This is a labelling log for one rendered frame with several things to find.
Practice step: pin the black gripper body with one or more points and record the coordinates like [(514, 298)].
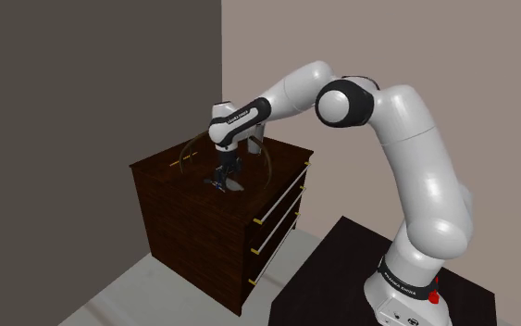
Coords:
[(227, 160)]

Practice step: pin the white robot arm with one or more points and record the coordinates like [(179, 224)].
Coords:
[(415, 171)]

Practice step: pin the small blue and dark pen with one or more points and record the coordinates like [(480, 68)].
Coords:
[(217, 184)]

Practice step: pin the flat grey oval thing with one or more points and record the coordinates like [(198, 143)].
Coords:
[(235, 186)]

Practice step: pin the thin brown hoop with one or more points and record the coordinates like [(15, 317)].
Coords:
[(269, 165)]

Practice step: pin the thin yellow and dark stick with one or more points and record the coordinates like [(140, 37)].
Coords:
[(174, 163)]

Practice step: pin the dark brown chest of drawers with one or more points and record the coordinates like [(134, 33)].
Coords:
[(188, 225)]

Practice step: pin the dark robot stand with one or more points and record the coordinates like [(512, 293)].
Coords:
[(332, 275)]

